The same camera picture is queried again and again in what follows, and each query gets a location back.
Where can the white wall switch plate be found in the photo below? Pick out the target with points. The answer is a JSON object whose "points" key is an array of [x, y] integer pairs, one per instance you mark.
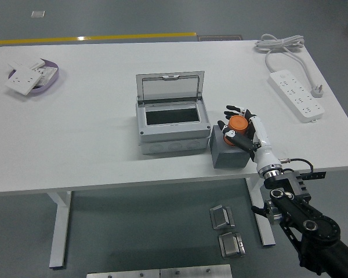
{"points": [[26, 63]]}

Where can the brown floor cover plate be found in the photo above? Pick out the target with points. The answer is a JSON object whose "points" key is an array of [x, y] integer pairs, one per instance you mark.
{"points": [[220, 38]]}

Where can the long metal base plate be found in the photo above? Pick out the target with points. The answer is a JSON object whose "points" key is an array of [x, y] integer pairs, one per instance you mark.
{"points": [[121, 274]]}

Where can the open metal floor block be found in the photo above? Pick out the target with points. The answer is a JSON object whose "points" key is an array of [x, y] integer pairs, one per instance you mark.
{"points": [[221, 217]]}

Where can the purple oval tray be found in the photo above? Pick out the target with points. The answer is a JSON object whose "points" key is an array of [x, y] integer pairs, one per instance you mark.
{"points": [[45, 88]]}

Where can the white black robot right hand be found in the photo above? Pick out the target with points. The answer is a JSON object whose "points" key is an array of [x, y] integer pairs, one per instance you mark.
{"points": [[264, 147]]}

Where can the small grey floor square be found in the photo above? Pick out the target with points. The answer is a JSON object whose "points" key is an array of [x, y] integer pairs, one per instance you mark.
{"points": [[37, 14]]}

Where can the large white wall socket plate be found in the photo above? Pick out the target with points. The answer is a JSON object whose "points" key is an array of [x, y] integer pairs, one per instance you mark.
{"points": [[21, 81]]}

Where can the metal base plate with screws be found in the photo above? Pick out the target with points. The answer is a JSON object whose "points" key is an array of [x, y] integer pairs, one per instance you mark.
{"points": [[194, 272]]}

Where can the orange cylinder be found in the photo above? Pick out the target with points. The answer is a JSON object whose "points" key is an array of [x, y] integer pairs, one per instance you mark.
{"points": [[237, 126]]}

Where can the closed metal floor block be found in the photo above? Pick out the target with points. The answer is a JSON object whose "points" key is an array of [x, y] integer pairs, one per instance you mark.
{"points": [[232, 244]]}

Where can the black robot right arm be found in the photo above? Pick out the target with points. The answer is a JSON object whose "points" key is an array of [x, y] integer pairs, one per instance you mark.
{"points": [[307, 220]]}

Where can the grey junction box with lid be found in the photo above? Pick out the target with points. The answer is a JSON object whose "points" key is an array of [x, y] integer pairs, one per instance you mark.
{"points": [[171, 134]]}

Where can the black table control panel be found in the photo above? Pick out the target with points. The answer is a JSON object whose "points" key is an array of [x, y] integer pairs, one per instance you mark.
{"points": [[317, 175]]}

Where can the grey cube with round hole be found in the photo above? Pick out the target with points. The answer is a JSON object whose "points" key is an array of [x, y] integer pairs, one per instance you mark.
{"points": [[226, 157]]}

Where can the small printed socket plate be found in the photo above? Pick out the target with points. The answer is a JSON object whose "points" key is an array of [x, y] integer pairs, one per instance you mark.
{"points": [[47, 73]]}

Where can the white table leg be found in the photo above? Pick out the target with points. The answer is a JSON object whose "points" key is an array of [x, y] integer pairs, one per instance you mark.
{"points": [[256, 194], [59, 231]]}

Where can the yellow floor tape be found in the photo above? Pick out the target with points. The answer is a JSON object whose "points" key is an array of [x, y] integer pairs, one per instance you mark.
{"points": [[104, 37]]}

